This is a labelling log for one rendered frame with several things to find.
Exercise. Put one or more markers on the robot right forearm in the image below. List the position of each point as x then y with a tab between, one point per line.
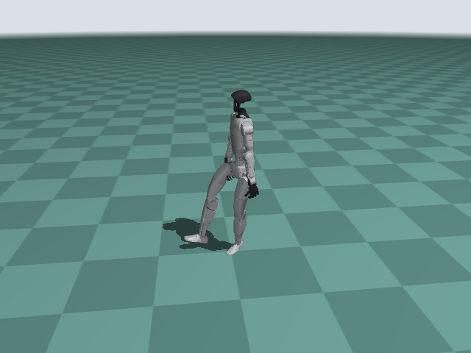
229	153

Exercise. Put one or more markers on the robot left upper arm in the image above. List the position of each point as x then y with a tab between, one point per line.
247	132

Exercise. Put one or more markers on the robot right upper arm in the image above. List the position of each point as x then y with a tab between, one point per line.
229	137

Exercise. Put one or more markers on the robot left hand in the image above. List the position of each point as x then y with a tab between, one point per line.
253	190

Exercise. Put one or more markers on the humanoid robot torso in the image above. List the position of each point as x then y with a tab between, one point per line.
237	141

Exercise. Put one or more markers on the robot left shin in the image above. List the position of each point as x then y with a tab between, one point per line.
239	227

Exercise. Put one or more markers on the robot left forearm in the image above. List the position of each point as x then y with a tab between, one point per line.
250	163

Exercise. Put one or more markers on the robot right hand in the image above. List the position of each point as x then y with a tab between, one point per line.
225	160

